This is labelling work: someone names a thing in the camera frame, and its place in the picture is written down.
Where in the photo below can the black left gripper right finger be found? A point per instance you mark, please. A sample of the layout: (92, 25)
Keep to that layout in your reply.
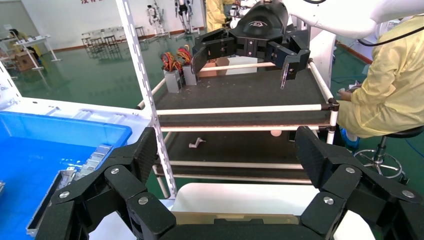
(348, 192)

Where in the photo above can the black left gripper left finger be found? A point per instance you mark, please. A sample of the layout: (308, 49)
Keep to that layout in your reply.
(99, 192)

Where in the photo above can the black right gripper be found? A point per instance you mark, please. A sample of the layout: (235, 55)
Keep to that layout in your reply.
(261, 23)

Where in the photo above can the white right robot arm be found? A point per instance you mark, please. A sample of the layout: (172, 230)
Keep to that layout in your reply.
(331, 16)

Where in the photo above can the long black metal channel part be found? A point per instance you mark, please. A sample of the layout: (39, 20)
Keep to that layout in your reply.
(49, 202)

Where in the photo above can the small brown cardboard box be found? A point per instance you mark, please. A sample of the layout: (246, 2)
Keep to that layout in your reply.
(212, 68)

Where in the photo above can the white pipe cart black shelves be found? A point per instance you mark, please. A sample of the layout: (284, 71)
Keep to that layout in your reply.
(238, 92)

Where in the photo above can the black stool chrome base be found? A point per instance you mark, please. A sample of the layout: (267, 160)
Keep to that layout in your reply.
(381, 159)

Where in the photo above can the standing person yellow coverall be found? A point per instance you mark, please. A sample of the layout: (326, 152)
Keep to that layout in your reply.
(214, 15)

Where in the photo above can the white upright panel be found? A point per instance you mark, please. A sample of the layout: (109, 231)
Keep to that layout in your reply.
(323, 53)

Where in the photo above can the blue plastic bin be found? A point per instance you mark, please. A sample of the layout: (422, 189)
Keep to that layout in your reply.
(33, 159)

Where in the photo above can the white humanoid robot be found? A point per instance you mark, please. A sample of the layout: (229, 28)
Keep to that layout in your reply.
(154, 16)
(184, 13)

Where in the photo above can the white perforated metal shelf rack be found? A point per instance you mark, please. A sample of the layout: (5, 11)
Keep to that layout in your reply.
(139, 56)

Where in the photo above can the seated person yellow coverall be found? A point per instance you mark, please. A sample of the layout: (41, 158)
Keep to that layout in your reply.
(391, 86)

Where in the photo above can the black metal stool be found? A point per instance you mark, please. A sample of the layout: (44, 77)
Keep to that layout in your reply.
(111, 39)
(96, 42)

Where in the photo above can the white table slanted legs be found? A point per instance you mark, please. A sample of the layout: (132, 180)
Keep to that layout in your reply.
(33, 41)

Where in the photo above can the silver slotted metal bracket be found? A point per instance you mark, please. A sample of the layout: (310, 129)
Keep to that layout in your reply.
(94, 160)

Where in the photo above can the small white pipe bracket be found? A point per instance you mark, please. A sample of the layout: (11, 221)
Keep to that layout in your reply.
(196, 143)

